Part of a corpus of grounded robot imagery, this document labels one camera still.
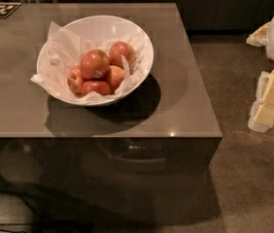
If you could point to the front red apple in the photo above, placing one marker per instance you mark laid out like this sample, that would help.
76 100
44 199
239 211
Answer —
100 87

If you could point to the red apple with sticker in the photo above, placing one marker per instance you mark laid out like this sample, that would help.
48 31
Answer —
94 64

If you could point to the middle right red apple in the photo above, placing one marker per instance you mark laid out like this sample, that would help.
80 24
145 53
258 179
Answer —
115 76

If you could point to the left red apple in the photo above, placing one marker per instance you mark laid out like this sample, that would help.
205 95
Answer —
75 80

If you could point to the white tissue paper liner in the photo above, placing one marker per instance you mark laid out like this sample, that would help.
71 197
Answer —
62 49

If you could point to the white ceramic bowl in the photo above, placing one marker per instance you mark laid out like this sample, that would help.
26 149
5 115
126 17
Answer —
111 26

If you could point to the back right red apple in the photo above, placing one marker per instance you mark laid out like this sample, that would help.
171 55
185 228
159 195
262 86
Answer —
121 49

